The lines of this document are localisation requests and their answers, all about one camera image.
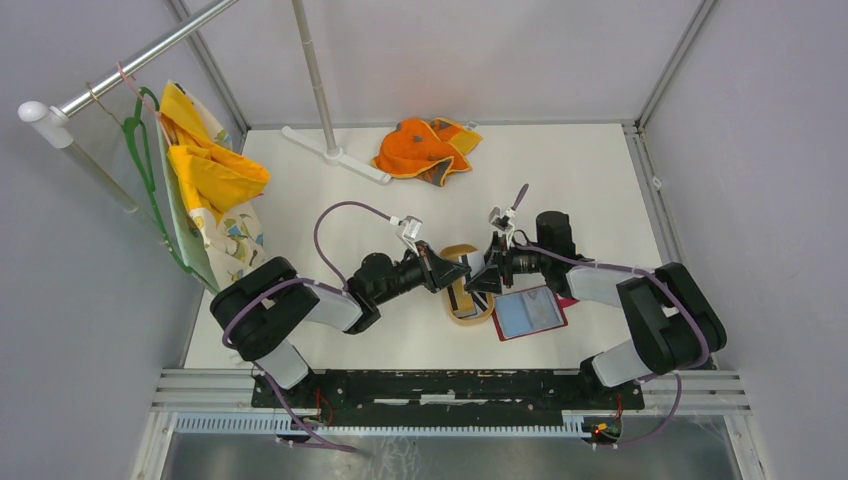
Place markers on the yellow patterned hanging cloth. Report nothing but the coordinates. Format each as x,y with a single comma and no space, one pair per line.
220,235

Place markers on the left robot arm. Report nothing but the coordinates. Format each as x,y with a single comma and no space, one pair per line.
258,312

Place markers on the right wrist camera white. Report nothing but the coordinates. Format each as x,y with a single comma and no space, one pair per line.
503,221

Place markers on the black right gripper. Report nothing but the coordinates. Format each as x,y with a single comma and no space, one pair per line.
489,280

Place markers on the white rack stand base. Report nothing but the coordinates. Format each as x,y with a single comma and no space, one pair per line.
336,157

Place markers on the green clothes hanger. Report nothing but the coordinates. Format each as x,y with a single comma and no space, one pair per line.
152,179

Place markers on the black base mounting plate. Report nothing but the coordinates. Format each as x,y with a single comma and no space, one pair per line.
455,398

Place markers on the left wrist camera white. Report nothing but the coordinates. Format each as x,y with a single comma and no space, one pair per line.
407,230

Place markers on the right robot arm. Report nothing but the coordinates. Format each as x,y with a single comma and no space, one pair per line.
671,324

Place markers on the metal hanging rail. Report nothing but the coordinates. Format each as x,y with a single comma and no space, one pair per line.
50,121

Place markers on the orange yellow cloth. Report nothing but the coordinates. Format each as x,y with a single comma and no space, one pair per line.
430,150

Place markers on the red leather card holder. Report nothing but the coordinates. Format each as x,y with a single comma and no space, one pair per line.
528,312

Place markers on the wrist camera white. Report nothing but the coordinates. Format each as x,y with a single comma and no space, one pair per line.
503,221
407,230

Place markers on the vertical metal pole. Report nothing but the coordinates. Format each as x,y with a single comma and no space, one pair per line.
314,73

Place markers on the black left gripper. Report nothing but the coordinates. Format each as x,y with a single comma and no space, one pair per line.
437,271

